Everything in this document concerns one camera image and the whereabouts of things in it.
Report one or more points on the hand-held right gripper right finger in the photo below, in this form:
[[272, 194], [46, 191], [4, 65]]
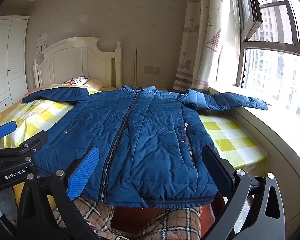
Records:
[[218, 166]]

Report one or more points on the yellow checked bedsheet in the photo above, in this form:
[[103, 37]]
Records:
[[230, 140]]

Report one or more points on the paper wall notice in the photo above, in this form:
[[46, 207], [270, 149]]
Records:
[[42, 42]]

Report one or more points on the wall socket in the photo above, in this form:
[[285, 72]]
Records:
[[151, 70]]

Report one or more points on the blue quilted jacket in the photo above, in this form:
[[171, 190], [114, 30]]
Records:
[[152, 135]]

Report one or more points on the window sill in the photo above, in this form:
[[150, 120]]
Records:
[[277, 140]]

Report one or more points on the white bed headboard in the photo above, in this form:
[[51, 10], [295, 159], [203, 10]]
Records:
[[67, 62]]

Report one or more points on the printed cream curtain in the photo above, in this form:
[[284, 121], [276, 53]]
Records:
[[202, 42]]

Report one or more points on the person's plaid quilted pants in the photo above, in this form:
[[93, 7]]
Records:
[[172, 222]]

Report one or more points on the floral pillow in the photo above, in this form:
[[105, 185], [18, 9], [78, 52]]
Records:
[[76, 81]]

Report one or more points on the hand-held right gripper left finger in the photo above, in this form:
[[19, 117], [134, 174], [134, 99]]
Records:
[[84, 171]]

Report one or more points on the white wardrobe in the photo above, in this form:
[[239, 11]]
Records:
[[5, 62]]

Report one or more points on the beige pillow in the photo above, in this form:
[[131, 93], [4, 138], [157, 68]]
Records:
[[95, 83]]

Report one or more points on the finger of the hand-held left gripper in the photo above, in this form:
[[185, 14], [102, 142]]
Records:
[[5, 129], [33, 142]]

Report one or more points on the thin white pole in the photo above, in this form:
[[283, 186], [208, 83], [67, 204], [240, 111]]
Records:
[[135, 67]]

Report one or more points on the dark framed window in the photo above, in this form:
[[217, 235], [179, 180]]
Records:
[[272, 45]]

